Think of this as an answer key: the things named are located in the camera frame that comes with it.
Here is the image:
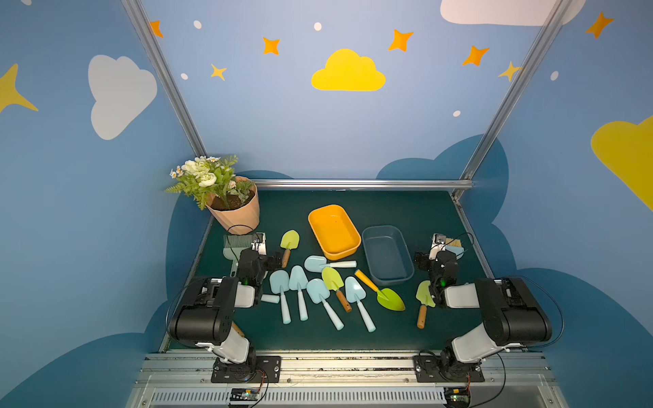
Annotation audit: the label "green trowel yellow handle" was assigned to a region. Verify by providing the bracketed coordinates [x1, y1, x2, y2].
[355, 270, 406, 312]

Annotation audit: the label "green dustpan brush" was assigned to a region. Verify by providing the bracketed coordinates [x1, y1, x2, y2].
[223, 234, 256, 276]

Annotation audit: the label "yellow storage box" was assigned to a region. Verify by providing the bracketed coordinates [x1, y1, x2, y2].
[308, 204, 362, 261]

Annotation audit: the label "green shovel wooden handle back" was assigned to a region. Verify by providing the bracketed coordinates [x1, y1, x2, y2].
[281, 229, 300, 269]

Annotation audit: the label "controller board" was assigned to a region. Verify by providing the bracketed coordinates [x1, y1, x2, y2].
[229, 389, 263, 405]
[444, 388, 470, 408]

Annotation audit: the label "blue shovel lying sideways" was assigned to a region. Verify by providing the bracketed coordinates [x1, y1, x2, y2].
[304, 255, 357, 273]

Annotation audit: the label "green shovel wooden handle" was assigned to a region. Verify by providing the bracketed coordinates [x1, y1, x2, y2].
[416, 280, 435, 329]
[281, 229, 300, 269]
[321, 267, 352, 313]

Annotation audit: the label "aluminium front rail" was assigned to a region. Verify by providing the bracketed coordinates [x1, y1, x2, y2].
[127, 350, 568, 407]

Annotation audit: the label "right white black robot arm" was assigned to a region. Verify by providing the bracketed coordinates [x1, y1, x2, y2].
[413, 246, 553, 371]

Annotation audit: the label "blue-grey storage box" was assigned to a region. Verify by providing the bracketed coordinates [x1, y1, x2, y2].
[362, 225, 414, 287]

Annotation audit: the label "right controller board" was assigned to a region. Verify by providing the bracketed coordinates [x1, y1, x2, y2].
[444, 388, 470, 408]

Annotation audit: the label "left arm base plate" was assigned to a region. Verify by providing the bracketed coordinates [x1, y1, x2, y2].
[210, 356, 282, 384]

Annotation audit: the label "terracotta pot with flowers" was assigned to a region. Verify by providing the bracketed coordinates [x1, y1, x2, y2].
[166, 156, 260, 236]

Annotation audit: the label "blue shovel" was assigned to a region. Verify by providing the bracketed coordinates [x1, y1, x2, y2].
[306, 278, 345, 331]
[261, 294, 281, 304]
[345, 276, 376, 333]
[289, 265, 309, 321]
[270, 270, 292, 325]

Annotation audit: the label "left controller board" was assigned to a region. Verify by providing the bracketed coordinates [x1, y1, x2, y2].
[229, 389, 263, 405]

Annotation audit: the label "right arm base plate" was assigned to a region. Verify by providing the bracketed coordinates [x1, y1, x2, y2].
[413, 355, 485, 384]

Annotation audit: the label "blue dustpan brush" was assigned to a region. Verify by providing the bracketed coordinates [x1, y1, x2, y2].
[429, 234, 465, 260]

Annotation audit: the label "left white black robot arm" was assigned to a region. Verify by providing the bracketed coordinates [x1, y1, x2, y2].
[166, 249, 282, 365]

